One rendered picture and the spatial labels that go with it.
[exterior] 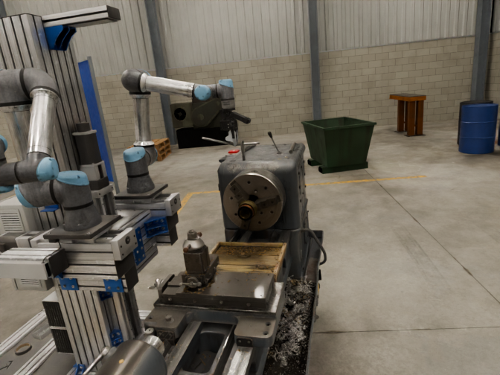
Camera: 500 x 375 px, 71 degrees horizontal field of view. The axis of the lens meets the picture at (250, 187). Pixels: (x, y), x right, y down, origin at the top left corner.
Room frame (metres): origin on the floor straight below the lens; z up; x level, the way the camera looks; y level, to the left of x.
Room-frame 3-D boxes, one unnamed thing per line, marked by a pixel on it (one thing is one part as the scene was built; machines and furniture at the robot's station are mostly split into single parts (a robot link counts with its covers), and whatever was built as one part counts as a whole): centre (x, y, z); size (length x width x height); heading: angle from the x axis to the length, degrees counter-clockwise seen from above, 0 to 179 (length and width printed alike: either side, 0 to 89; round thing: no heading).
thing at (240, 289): (1.16, 0.17, 0.95); 0.43 x 0.17 x 0.05; 74
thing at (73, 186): (1.42, 0.73, 1.33); 0.13 x 0.12 x 0.14; 97
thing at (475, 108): (6.63, -4.45, 0.44); 0.59 x 0.59 x 0.88
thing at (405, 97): (9.64, -4.45, 0.50); 1.61 x 0.44 x 1.00; 174
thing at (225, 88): (1.98, 0.08, 1.65); 0.09 x 0.08 x 0.11; 84
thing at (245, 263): (1.48, 0.06, 0.89); 0.36 x 0.30 x 0.04; 74
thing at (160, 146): (9.54, 2.60, 0.22); 1.25 x 0.86 x 0.44; 177
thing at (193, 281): (1.21, 0.22, 0.99); 0.20 x 0.10 x 0.05; 164
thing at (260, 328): (1.11, 0.17, 0.90); 0.47 x 0.30 x 0.06; 74
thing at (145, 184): (1.90, 0.61, 1.21); 0.15 x 0.15 x 0.10
